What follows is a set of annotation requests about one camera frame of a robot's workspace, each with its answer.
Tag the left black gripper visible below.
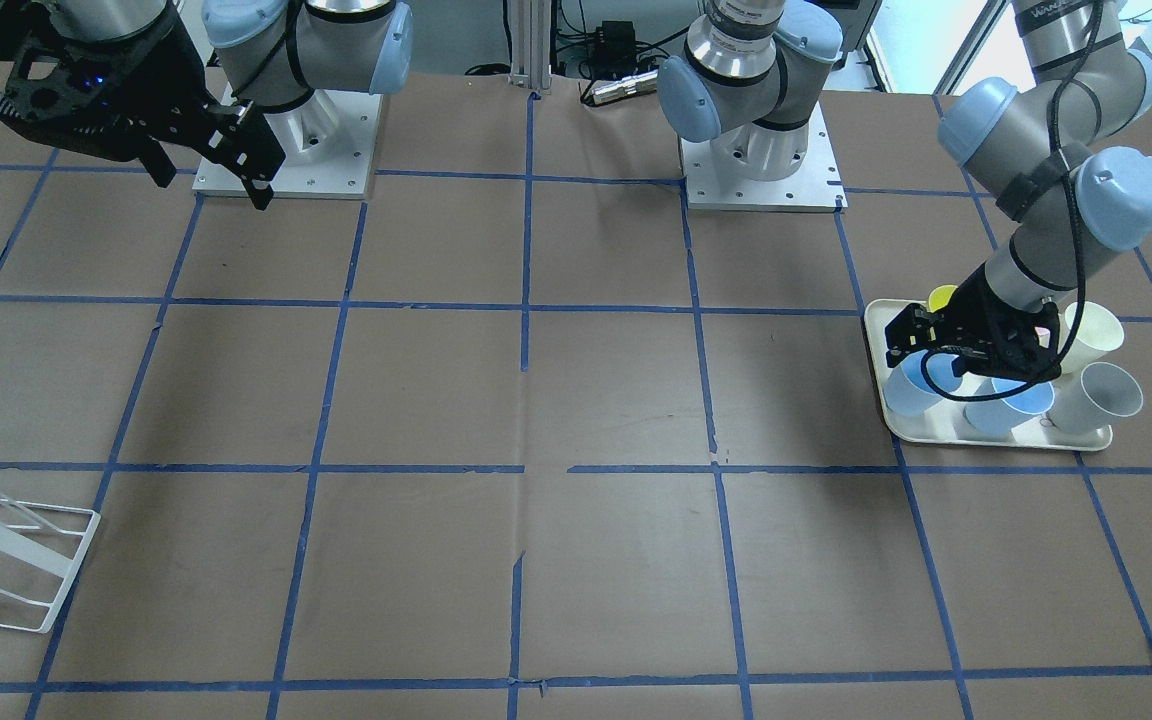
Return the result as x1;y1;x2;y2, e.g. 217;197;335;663
884;266;1061;381

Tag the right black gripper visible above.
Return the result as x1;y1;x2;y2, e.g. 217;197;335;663
0;20;285;211

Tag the pale blue plastic cup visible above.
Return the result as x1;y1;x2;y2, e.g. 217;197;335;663
882;350;963;416

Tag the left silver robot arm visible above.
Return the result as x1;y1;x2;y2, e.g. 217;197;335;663
657;1;1152;386

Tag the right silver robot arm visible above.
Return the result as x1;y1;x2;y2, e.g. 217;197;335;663
0;1;414;210

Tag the yellow plastic cup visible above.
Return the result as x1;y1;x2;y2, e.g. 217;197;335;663
925;285;957;313

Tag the grey plastic cup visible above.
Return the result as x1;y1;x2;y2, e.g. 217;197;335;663
1048;363;1146;434

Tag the cream plastic cup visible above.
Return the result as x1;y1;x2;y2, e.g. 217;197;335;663
1055;301;1126;377

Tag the cream serving tray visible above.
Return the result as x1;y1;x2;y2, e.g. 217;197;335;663
864;300;1114;452

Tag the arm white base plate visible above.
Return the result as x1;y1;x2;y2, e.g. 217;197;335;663
679;104;847;213
192;85;384;200

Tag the aluminium frame post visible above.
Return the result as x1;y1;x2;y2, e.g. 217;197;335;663
506;0;556;96

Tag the white wire cup rack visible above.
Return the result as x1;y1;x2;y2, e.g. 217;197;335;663
0;488;101;634

